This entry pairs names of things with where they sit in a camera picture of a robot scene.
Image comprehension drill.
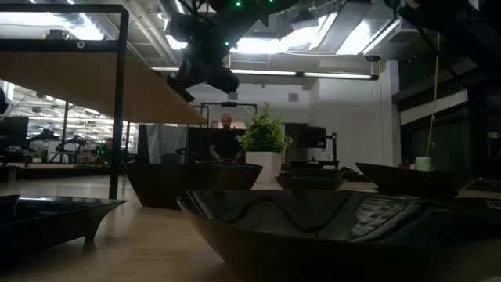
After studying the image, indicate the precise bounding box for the green plant in white pot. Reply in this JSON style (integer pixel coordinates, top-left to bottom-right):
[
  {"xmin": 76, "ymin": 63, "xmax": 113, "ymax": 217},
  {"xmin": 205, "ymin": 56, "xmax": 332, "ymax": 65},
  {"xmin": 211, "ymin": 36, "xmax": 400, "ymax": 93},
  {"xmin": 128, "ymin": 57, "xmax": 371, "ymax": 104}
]
[{"xmin": 236, "ymin": 101, "xmax": 294, "ymax": 184}]

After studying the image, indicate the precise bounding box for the yellow hanging cord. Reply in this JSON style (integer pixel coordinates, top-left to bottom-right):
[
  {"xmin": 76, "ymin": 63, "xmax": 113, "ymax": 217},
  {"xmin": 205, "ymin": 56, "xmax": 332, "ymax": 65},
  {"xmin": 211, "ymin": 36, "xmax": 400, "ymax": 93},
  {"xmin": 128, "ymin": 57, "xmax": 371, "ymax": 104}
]
[{"xmin": 424, "ymin": 33, "xmax": 442, "ymax": 157}]

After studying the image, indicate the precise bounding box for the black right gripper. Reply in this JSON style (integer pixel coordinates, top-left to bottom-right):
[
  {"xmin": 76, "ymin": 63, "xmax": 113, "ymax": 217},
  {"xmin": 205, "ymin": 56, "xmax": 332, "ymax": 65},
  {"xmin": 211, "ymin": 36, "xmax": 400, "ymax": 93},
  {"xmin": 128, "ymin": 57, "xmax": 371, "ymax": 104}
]
[{"xmin": 166, "ymin": 11, "xmax": 240, "ymax": 95}]

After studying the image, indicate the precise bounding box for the black background rig frame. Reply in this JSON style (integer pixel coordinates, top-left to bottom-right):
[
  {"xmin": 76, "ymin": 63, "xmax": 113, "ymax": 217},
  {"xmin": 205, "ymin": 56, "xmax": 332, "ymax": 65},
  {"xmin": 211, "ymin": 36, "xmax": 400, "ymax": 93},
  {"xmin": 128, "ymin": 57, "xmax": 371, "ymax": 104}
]
[{"xmin": 190, "ymin": 100, "xmax": 258, "ymax": 128}]

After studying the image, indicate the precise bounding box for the long ceiling light fixture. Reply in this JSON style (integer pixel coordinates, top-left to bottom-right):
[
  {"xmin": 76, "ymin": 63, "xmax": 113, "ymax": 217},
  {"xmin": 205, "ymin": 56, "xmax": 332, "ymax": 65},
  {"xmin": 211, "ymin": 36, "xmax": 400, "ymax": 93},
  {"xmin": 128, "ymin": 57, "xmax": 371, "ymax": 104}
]
[{"xmin": 150, "ymin": 65, "xmax": 380, "ymax": 81}]

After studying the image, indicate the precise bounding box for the wooden shelf with black frame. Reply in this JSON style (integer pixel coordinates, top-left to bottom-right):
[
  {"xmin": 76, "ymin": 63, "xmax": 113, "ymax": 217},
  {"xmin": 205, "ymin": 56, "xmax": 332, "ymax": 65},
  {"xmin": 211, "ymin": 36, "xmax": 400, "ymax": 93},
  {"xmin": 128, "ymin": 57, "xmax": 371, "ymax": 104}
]
[{"xmin": 0, "ymin": 3, "xmax": 207, "ymax": 201}]

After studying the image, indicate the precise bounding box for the background wooden table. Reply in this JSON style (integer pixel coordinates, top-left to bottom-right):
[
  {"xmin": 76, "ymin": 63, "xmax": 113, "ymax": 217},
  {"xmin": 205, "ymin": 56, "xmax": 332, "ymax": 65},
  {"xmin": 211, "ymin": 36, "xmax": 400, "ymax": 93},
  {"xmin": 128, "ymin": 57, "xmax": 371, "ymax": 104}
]
[{"xmin": 0, "ymin": 162, "xmax": 124, "ymax": 182}]

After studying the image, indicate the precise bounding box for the person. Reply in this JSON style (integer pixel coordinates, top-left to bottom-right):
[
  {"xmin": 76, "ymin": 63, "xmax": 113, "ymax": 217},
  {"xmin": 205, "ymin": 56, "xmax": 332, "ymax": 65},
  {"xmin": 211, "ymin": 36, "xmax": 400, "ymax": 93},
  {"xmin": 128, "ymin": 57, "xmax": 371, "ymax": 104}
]
[
  {"xmin": 208, "ymin": 112, "xmax": 247, "ymax": 164},
  {"xmin": 92, "ymin": 136, "xmax": 115, "ymax": 165}
]

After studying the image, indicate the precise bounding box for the grey curtain panel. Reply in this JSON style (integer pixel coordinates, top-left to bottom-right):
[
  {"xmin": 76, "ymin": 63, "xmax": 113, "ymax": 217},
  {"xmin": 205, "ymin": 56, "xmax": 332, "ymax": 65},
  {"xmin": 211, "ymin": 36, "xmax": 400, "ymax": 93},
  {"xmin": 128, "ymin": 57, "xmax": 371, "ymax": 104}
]
[{"xmin": 145, "ymin": 124, "xmax": 189, "ymax": 165}]

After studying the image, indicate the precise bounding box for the black background monitor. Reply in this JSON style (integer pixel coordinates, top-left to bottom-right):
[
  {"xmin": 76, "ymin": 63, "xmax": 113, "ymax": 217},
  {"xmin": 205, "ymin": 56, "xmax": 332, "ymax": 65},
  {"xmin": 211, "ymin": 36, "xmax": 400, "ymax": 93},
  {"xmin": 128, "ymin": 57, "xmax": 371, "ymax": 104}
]
[{"xmin": 0, "ymin": 115, "xmax": 30, "ymax": 149}]

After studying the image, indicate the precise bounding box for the black monitor on stand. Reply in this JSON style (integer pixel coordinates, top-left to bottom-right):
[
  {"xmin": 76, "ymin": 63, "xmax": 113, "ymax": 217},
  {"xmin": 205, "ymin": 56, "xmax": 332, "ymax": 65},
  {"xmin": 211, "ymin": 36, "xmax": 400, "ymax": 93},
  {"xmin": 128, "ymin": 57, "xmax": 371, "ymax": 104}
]
[{"xmin": 288, "ymin": 124, "xmax": 341, "ymax": 169}]

